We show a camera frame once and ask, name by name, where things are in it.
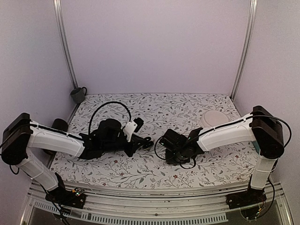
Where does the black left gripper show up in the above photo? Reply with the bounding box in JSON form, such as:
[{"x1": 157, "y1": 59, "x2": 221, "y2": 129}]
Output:
[{"x1": 102, "y1": 130, "x2": 146, "y2": 157}]

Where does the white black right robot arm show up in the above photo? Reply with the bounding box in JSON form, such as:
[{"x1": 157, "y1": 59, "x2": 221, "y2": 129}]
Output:
[{"x1": 159, "y1": 105, "x2": 288, "y2": 204}]

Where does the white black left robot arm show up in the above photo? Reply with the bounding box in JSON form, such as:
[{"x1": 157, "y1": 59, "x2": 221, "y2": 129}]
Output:
[{"x1": 0, "y1": 113, "x2": 154, "y2": 203}]

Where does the floral patterned table mat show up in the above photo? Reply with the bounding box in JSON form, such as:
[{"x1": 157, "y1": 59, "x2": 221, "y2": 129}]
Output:
[{"x1": 50, "y1": 93, "x2": 257, "y2": 189}]

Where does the white round plate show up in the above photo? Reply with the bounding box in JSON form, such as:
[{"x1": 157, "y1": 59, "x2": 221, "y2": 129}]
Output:
[{"x1": 199, "y1": 111, "x2": 229, "y2": 128}]

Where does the grey mug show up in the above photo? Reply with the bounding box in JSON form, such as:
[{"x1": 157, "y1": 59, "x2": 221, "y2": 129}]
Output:
[{"x1": 70, "y1": 87, "x2": 87, "y2": 104}]

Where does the black cylinder object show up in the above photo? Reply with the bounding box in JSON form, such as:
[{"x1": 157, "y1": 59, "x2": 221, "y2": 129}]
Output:
[{"x1": 51, "y1": 118, "x2": 68, "y2": 132}]

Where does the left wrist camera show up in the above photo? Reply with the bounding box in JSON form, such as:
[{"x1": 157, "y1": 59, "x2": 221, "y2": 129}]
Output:
[{"x1": 122, "y1": 118, "x2": 144, "y2": 142}]

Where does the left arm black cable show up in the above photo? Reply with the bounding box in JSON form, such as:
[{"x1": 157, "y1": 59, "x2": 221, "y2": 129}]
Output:
[{"x1": 89, "y1": 101, "x2": 132, "y2": 134}]

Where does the front aluminium rail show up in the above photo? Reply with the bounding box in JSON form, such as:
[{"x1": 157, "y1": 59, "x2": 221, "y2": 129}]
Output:
[{"x1": 21, "y1": 181, "x2": 293, "y2": 225}]

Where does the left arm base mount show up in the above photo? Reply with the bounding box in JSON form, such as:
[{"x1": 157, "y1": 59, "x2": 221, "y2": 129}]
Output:
[{"x1": 45, "y1": 187, "x2": 87, "y2": 209}]

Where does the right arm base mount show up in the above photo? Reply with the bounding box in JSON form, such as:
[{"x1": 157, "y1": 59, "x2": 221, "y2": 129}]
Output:
[{"x1": 226, "y1": 186, "x2": 267, "y2": 209}]

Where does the left aluminium frame post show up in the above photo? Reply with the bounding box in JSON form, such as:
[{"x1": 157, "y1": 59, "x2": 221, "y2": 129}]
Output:
[{"x1": 53, "y1": 0, "x2": 78, "y2": 89}]

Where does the aluminium frame post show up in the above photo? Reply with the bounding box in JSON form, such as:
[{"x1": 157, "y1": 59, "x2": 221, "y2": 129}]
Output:
[
  {"x1": 230, "y1": 0, "x2": 258, "y2": 102},
  {"x1": 53, "y1": 0, "x2": 78, "y2": 89}
]

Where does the right aluminium frame post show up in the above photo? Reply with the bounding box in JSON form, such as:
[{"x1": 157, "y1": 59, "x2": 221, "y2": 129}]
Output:
[{"x1": 230, "y1": 0, "x2": 258, "y2": 102}]

